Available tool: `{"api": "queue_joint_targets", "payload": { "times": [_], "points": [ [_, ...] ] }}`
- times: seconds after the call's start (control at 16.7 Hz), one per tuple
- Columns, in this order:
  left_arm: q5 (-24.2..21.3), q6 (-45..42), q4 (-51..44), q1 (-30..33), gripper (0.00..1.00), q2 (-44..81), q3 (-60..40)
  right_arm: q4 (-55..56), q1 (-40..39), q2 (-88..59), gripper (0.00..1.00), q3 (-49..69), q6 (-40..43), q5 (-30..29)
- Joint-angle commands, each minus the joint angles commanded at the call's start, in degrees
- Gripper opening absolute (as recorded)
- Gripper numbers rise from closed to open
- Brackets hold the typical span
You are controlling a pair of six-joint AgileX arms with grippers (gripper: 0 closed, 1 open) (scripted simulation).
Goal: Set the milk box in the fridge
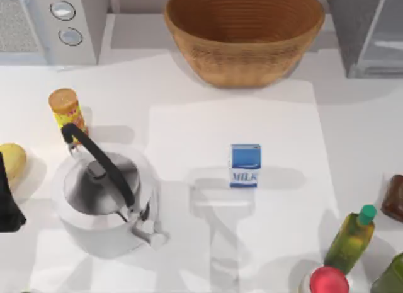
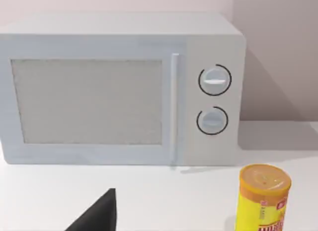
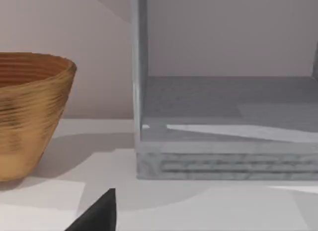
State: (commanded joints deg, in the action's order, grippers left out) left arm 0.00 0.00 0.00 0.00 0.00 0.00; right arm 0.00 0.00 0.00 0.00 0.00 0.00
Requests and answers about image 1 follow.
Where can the blue and white milk carton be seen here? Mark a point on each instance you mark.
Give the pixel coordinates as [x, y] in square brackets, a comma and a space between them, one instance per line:
[246, 165]

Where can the brown woven basket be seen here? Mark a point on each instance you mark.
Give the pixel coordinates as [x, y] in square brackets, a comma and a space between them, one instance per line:
[244, 37]

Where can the yellow and red can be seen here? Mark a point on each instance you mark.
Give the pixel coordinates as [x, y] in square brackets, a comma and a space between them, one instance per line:
[67, 111]

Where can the round microwave knob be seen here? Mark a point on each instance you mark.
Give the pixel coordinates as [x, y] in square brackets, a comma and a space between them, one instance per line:
[62, 10]
[70, 36]

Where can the green bottle with green cap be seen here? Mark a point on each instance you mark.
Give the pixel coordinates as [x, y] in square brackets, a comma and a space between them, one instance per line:
[351, 242]

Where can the white bottle with red cap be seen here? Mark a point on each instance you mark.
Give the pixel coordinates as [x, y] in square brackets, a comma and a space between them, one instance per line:
[327, 280]

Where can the yellow bread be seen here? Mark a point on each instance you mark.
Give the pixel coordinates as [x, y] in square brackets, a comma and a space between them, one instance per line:
[14, 162]

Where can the pale microwave oven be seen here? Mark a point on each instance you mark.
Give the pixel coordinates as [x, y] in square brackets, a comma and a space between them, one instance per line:
[44, 25]

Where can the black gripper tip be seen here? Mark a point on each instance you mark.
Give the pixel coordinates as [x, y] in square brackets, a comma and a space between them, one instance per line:
[7, 201]

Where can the dark green bottle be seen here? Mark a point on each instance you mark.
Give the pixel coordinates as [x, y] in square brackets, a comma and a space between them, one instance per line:
[390, 275]

